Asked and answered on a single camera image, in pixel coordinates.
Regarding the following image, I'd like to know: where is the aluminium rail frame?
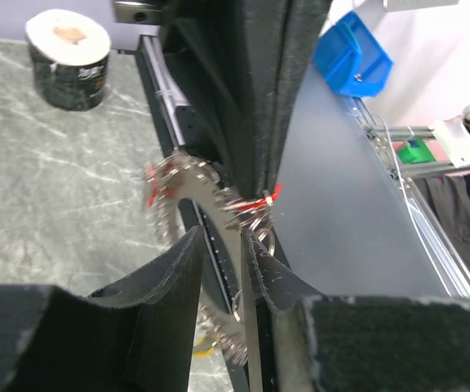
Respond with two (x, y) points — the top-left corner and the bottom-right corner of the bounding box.
(341, 97), (470, 298)

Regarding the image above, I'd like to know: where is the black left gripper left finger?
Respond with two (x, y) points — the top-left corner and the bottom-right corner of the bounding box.
(0, 226), (202, 391)

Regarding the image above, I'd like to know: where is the yellow key tag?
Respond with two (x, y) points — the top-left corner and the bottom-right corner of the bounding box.
(192, 332), (219, 358)

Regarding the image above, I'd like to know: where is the green plastic bin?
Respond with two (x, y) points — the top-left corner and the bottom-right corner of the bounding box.
(397, 140), (436, 164)

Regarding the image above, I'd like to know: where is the red key tag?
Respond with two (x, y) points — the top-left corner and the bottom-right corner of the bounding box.
(248, 183), (283, 207)
(143, 158), (179, 207)

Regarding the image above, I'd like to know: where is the blue plastic bin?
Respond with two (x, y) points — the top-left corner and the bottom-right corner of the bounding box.
(313, 11), (393, 98)

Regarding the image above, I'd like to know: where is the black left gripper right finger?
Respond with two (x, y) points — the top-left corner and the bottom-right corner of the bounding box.
(242, 230), (470, 391)

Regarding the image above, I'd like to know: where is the black tape roll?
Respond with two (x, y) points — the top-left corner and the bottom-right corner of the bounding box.
(25, 9), (111, 112)

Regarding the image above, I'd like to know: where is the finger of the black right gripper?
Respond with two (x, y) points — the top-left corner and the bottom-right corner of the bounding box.
(258, 1), (332, 192)
(160, 1), (287, 192)

